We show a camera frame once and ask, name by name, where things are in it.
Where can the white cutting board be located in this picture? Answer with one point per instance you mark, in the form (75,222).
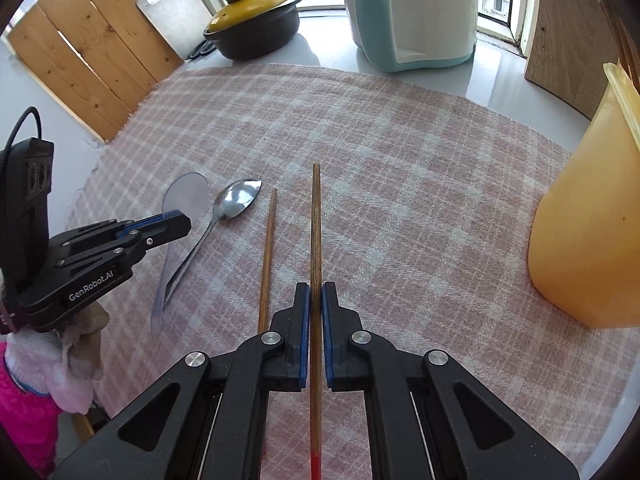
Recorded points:
(185,15)

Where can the black scissors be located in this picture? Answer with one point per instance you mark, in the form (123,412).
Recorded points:
(202,50)

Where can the black clay pot yellow lid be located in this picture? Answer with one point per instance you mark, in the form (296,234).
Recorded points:
(255,15)

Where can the white and teal electric kettle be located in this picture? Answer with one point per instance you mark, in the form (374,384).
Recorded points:
(380,15)

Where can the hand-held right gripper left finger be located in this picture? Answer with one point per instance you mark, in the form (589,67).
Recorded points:
(302,335)

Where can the pink checked cloth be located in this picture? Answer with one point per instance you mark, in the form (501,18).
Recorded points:
(400,185)

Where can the wooden chopstick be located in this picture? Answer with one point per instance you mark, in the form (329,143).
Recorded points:
(267,260)
(316,230)

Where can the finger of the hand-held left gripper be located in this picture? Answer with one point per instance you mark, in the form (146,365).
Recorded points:
(170,227)
(150,220)

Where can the pine wood slat panel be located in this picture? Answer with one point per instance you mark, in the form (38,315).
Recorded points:
(85,40)

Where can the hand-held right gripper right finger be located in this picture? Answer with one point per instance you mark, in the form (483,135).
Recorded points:
(328,335)

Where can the metal spoon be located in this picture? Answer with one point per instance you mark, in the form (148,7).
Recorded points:
(237,197)

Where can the person's left hand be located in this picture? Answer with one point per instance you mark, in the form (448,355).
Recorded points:
(80,360)

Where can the person's left forearm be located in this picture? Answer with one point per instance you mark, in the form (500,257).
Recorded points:
(25,410)

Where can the yellow plastic container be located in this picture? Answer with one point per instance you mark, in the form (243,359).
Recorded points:
(590,220)

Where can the wooden board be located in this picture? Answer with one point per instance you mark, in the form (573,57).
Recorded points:
(565,35)

